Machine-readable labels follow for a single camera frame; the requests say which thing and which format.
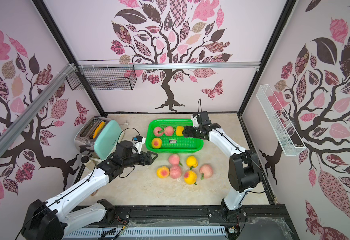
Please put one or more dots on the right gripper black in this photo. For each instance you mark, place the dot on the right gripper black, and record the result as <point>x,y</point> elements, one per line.
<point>194,132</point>

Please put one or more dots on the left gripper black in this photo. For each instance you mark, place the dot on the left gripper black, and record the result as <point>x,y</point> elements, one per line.
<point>143,155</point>

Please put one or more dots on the yellow red peach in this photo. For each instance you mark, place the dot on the yellow red peach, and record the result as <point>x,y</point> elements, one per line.
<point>163,172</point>
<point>156,143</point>
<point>190,177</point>

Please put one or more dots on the pink peach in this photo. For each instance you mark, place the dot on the pink peach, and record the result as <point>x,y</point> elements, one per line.
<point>175,160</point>
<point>206,171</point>
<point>169,131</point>
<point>175,171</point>
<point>158,131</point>

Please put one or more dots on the pink peach front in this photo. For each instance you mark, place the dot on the pink peach front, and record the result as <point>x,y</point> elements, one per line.
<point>158,131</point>

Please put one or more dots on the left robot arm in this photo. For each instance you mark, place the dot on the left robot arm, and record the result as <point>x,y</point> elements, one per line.
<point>56,217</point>

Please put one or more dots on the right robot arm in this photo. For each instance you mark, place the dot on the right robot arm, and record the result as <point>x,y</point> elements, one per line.
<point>244,172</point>

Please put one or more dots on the green plastic basket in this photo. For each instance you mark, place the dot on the green plastic basket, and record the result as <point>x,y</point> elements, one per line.
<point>173,144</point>

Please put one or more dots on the mint and steel toaster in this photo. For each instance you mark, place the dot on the mint and steel toaster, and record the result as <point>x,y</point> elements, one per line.
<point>98,138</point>

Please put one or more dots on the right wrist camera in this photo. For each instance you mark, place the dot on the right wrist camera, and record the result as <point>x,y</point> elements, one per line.
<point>200,119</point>

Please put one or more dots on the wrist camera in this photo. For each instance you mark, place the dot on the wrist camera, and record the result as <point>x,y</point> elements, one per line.
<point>126,149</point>
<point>200,119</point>

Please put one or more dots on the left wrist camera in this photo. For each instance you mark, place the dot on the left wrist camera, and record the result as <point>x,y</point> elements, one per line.
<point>126,149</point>

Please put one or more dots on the white slotted cable duct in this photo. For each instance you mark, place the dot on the white slotted cable duct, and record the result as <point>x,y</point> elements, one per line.
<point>146,233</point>

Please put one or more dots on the black wire wall basket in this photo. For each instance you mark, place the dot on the black wire wall basket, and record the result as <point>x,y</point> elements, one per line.
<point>104,77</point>

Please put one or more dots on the back aluminium rail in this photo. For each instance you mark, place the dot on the back aluminium rail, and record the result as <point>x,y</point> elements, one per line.
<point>222,65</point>

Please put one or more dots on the aluminium rail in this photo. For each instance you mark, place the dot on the aluminium rail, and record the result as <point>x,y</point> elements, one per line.
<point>222,65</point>
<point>31,111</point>

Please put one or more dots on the white wire wall shelf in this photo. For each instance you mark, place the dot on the white wire wall shelf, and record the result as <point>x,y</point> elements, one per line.
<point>273,104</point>

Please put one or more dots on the left aluminium rail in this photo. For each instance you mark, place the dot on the left aluminium rail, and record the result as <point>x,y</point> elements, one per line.
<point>31,111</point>

